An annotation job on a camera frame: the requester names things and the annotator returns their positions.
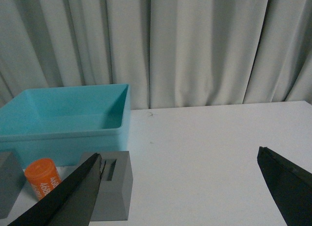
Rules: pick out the gray solid block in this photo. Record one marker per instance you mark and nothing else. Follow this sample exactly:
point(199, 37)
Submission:
point(12, 180)

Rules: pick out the gray block with square hole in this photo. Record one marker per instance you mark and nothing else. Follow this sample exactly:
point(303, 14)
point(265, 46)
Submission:
point(114, 195)

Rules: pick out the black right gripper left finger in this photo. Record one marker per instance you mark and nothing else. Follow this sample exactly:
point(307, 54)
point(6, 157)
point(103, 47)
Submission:
point(71, 203)

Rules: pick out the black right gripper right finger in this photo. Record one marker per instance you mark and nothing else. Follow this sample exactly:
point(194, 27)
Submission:
point(289, 185)

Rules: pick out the blue plastic box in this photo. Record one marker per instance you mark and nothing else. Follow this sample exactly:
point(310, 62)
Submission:
point(62, 123)

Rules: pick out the orange cylinder with white numbers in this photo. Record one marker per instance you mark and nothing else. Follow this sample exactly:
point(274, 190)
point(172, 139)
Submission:
point(42, 176)

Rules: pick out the white curtain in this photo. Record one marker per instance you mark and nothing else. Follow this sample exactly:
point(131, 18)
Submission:
point(173, 53)

